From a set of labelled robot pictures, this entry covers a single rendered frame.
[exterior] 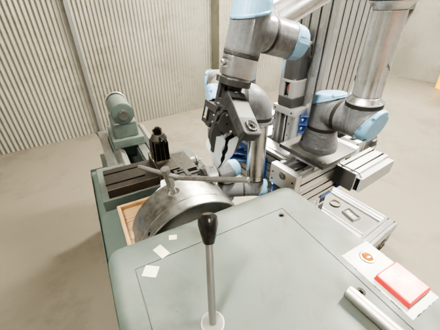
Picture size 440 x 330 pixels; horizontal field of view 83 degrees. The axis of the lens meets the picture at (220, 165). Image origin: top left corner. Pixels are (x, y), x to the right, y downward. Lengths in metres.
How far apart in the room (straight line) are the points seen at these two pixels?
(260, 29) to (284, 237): 0.41
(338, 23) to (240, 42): 0.72
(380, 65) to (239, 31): 0.49
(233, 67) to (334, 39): 0.73
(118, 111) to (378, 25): 1.37
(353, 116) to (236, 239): 0.59
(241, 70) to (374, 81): 0.49
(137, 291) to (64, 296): 1.70
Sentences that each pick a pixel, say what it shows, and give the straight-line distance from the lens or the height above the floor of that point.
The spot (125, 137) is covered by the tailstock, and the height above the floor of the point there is 0.92.
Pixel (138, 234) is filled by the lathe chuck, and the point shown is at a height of 1.14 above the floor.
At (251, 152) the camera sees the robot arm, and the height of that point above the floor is 1.17.
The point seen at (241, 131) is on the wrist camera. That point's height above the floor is 1.46.
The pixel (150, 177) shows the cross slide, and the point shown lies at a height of 0.97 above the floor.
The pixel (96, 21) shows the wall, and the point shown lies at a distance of 4.03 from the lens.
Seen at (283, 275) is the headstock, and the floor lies 1.26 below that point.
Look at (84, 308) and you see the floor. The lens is 2.07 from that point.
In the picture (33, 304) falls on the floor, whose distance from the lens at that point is 2.25.
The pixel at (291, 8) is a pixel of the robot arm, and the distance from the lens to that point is 0.76.
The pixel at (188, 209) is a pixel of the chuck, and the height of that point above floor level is 1.23.
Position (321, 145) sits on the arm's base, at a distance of 1.06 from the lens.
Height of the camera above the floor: 1.67
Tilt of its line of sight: 33 degrees down
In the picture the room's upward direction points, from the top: straight up
